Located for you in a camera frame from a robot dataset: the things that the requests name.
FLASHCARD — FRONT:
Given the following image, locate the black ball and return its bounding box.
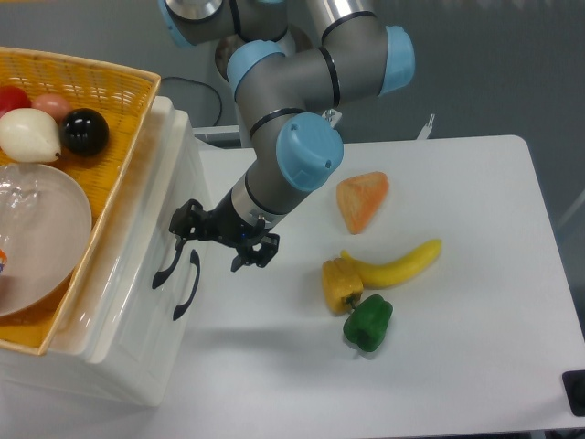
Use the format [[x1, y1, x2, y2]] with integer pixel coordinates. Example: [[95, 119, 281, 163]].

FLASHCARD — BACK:
[[58, 108, 110, 156]]

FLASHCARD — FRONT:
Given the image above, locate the black floor cable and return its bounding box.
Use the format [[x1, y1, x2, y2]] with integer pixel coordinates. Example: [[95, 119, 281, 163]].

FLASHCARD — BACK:
[[159, 75, 224, 129]]

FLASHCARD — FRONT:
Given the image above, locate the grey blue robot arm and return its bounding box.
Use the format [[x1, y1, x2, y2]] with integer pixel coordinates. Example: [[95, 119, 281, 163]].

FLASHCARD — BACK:
[[159, 1, 416, 270]]

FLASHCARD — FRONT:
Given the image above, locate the yellow bell pepper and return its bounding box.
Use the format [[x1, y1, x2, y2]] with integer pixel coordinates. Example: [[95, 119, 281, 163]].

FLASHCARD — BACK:
[[321, 258, 364, 315]]

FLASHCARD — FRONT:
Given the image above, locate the yellow woven basket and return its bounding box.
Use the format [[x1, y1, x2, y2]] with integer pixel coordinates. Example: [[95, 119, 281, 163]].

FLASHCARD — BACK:
[[1, 47, 161, 356]]

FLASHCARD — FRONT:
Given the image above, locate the green bell pepper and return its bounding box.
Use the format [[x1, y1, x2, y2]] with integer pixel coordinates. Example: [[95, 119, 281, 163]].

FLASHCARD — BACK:
[[343, 294, 394, 353]]

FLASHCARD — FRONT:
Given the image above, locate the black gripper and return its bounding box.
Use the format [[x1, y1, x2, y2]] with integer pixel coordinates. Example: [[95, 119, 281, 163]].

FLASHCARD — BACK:
[[168, 192, 280, 273]]

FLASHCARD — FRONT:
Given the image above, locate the red tomato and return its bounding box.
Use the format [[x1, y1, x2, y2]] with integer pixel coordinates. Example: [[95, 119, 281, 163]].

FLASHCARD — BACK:
[[0, 85, 31, 117]]

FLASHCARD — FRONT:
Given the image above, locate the yellow banana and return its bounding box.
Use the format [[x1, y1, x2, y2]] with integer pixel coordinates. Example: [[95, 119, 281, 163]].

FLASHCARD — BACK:
[[340, 239, 442, 289]]

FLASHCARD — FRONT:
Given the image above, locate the clear plastic bag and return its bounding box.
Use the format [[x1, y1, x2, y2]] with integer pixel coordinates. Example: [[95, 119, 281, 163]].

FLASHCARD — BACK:
[[1, 164, 40, 274]]

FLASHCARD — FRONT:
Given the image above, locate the black table corner object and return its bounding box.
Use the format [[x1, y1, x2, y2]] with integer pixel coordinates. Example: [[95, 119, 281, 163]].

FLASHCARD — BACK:
[[562, 369, 585, 417]]

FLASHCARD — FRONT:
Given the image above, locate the white drawer cabinet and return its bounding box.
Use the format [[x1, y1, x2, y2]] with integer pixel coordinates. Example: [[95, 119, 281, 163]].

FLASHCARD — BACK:
[[1, 97, 209, 406]]

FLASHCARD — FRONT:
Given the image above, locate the pink round fruit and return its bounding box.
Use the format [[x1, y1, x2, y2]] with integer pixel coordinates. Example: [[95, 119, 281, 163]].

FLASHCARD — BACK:
[[31, 93, 73, 123]]

